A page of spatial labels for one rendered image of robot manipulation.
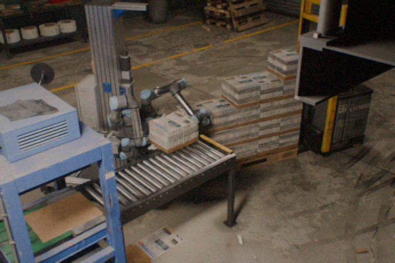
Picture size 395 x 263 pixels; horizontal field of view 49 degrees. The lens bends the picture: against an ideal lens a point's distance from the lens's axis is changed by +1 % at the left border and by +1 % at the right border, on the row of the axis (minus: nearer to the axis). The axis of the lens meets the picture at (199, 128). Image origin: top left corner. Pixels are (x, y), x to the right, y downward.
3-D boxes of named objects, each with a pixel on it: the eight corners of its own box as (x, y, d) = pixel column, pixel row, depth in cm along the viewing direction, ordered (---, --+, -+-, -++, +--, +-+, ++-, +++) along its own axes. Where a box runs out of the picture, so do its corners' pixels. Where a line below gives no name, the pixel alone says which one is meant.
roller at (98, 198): (88, 188, 363) (87, 184, 361) (119, 215, 332) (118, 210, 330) (83, 191, 360) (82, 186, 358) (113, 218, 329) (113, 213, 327)
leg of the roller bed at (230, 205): (230, 220, 440) (231, 163, 408) (234, 223, 436) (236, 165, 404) (226, 222, 436) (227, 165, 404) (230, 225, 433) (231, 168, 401)
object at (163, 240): (167, 225, 434) (167, 224, 434) (185, 240, 415) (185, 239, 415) (136, 243, 413) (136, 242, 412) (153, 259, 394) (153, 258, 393)
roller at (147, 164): (146, 163, 397) (146, 158, 395) (178, 185, 366) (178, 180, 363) (141, 165, 394) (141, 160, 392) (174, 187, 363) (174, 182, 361)
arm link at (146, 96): (138, 103, 473) (137, 91, 466) (146, 99, 482) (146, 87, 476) (146, 105, 466) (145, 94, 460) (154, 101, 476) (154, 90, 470)
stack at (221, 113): (178, 167, 526) (175, 105, 487) (261, 147, 567) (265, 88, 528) (190, 184, 495) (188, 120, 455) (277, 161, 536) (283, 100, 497)
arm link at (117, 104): (123, 126, 430) (129, 104, 381) (108, 128, 426) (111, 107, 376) (120, 115, 434) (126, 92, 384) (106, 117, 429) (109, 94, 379)
